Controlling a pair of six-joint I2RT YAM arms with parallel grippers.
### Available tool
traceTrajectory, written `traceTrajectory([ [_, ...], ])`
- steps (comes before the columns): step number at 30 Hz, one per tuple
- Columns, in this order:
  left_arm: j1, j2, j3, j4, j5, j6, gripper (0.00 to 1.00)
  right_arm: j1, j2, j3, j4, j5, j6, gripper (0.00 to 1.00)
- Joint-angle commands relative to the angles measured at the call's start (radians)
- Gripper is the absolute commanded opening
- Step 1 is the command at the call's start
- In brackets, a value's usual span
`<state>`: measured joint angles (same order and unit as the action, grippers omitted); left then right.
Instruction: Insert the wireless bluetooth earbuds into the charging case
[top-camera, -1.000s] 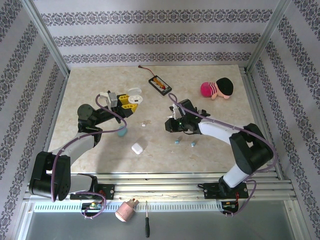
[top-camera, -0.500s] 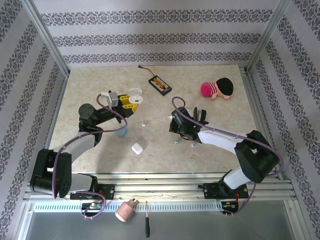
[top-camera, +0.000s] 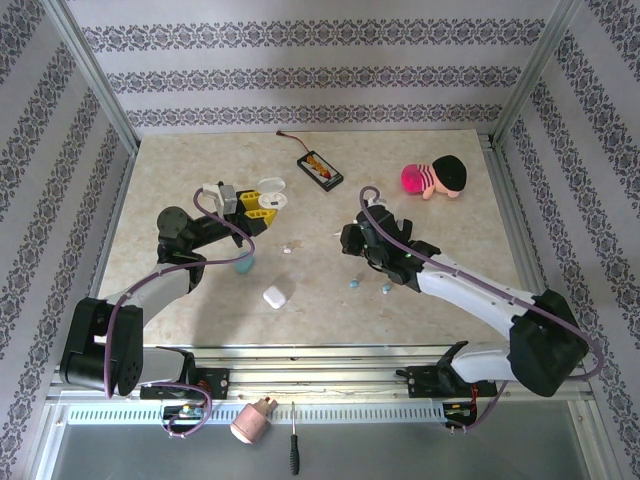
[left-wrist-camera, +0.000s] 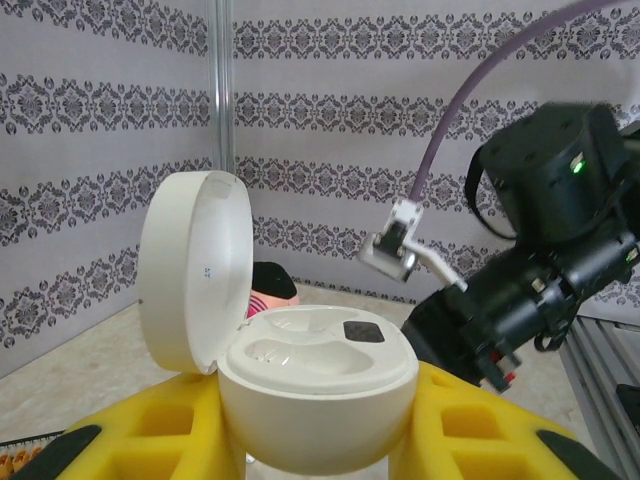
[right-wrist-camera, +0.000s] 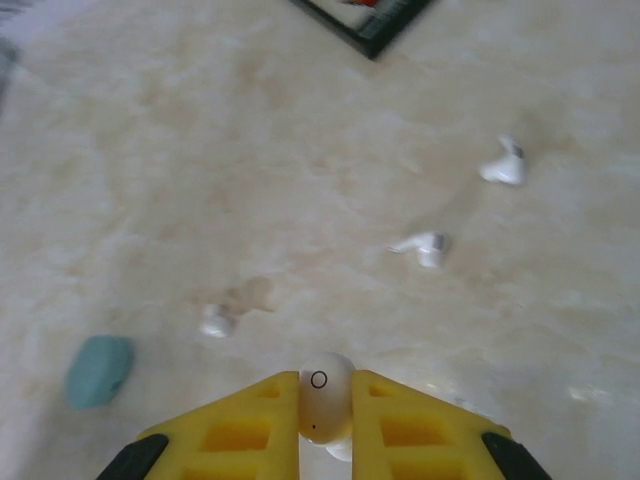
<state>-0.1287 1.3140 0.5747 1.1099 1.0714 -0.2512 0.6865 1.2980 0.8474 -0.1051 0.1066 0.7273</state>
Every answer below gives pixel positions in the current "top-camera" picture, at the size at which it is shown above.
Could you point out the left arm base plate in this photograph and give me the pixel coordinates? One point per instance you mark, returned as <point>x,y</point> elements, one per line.
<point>217,382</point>

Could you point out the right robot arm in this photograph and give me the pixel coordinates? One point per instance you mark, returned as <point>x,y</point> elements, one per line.
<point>475,295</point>

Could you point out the black folding clip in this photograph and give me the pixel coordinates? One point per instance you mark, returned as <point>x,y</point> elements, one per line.
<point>406,229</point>

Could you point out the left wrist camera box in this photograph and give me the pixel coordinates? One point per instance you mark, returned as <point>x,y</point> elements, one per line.
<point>225,200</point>

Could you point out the small circuit board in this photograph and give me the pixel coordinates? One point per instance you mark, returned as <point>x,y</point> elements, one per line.
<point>186,411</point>
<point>457,411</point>

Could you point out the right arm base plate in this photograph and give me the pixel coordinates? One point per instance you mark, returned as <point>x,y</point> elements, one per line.
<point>420,382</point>

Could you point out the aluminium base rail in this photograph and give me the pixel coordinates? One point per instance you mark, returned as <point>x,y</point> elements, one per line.
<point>325,380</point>

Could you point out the white square earbud case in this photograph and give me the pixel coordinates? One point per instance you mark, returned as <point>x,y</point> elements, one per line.
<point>274,298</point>

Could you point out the white oval earbud case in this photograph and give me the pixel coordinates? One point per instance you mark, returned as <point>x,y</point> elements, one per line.
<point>275,199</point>

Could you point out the blue earbud case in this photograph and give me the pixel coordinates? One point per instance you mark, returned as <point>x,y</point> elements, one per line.
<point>243,267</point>

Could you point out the aluminium side rail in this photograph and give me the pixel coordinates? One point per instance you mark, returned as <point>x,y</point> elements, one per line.
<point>506,200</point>
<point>117,200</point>

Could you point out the black balance charging board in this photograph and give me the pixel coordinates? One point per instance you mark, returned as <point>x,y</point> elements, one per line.
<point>320,172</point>

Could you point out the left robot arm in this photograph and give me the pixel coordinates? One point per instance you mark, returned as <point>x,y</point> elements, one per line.
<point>100,345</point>

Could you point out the aluminium frame post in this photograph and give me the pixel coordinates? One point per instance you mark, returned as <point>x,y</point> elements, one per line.
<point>95,75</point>
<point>535,75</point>

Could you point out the pink plush doll black hat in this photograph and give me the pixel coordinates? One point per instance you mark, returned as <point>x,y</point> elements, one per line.
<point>450,172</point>

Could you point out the pink cylinder plug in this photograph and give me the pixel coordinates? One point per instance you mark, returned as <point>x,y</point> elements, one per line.
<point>250,422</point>

